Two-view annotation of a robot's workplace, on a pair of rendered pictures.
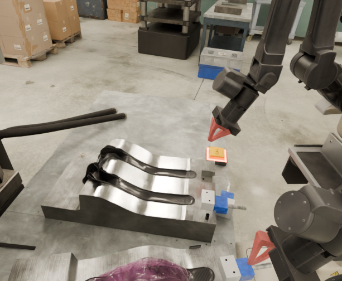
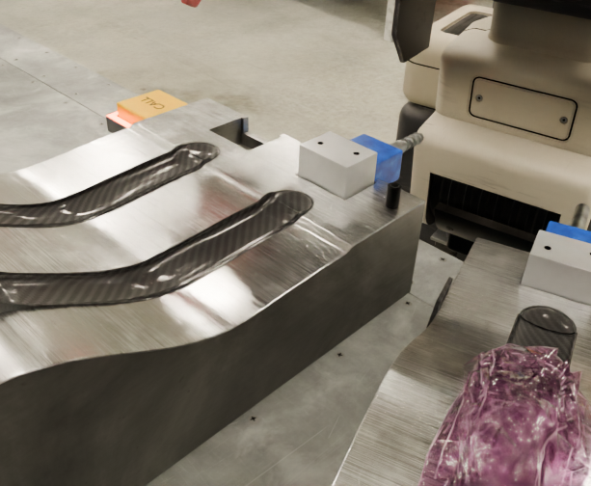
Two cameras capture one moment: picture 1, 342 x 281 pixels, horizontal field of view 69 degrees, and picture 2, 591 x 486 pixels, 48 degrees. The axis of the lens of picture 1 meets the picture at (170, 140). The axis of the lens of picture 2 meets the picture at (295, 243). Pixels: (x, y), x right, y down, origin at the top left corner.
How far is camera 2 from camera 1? 45 cm
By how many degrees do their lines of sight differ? 41
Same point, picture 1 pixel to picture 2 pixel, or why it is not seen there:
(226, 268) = (574, 260)
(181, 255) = (451, 335)
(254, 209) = not seen: hidden behind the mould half
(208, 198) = (344, 150)
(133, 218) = (193, 381)
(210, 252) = (479, 279)
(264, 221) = not seen: hidden behind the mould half
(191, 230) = (367, 282)
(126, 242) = not seen: outside the picture
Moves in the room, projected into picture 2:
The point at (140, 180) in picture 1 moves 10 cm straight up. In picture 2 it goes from (68, 254) to (40, 110)
